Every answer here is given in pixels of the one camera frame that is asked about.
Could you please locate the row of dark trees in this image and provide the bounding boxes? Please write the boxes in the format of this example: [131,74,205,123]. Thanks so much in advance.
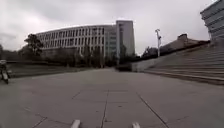
[39,44,138,69]

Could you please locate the tall dark tree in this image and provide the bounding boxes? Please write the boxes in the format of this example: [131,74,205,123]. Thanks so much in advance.
[23,33,45,61]

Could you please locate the robot's own part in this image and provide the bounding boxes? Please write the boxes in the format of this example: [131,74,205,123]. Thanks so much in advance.
[131,121,141,128]
[70,119,82,128]

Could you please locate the white lamp pole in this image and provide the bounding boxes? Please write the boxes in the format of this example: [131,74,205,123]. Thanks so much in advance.
[154,28,163,58]

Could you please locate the wide grey stone steps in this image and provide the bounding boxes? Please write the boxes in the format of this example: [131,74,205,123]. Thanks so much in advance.
[131,39,224,86]

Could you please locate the low brown building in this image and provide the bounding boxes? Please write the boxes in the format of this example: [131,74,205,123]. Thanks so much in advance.
[162,33,211,53]

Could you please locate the grey building with balconies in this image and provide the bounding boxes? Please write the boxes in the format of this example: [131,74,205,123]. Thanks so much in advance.
[199,0,224,43]

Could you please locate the large curved white building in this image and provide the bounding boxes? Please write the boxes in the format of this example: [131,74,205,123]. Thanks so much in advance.
[33,19,136,59]

